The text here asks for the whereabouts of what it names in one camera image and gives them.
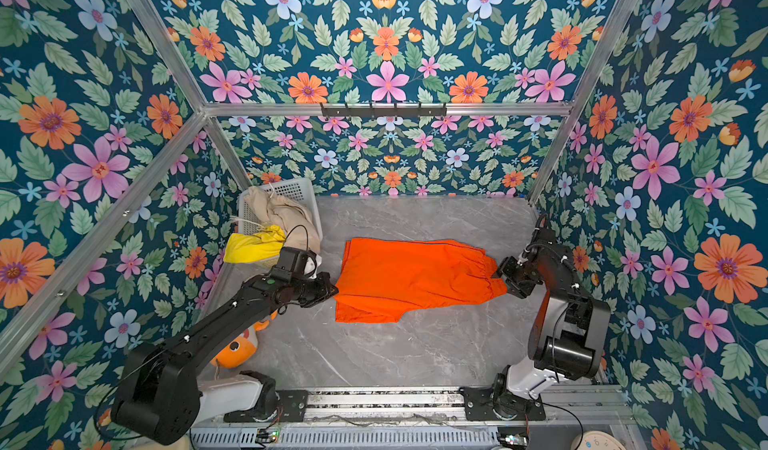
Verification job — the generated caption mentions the orange shorts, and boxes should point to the orange shorts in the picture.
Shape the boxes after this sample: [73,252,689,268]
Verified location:
[335,238,507,324]

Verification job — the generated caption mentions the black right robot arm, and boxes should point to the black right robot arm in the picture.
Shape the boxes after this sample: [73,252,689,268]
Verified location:
[493,213,611,405]

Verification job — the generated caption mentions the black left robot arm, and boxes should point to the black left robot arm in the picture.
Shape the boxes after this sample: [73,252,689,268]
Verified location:
[111,247,338,445]

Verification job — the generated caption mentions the yellow shorts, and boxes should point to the yellow shorts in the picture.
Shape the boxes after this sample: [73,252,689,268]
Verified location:
[223,225,286,264]

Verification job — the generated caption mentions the beige shorts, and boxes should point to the beige shorts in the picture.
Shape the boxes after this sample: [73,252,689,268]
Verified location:
[243,187,322,254]

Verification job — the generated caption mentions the orange fish plush toy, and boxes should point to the orange fish plush toy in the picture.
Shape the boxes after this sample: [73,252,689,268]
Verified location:
[210,312,277,369]

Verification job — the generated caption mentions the white plastic laundry basket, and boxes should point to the white plastic laundry basket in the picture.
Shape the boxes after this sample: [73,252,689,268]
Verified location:
[233,177,323,254]

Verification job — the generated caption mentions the white round device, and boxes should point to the white round device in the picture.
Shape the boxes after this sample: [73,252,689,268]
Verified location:
[570,430,626,450]

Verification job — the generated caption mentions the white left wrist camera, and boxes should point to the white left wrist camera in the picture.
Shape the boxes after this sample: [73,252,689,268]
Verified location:
[304,255,322,279]

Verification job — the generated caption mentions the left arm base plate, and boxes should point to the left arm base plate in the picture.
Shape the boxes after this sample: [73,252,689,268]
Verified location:
[223,389,309,423]

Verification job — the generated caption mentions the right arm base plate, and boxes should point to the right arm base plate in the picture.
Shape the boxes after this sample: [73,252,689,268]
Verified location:
[459,387,546,422]

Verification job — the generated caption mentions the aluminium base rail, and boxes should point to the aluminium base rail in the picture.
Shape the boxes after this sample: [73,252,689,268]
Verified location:
[171,384,647,449]

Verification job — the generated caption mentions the black hook rail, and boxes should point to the black hook rail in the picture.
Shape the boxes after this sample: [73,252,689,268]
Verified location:
[320,104,448,118]

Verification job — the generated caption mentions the aluminium frame post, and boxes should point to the aluminium frame post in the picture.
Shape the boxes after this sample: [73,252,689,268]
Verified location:
[126,0,252,190]

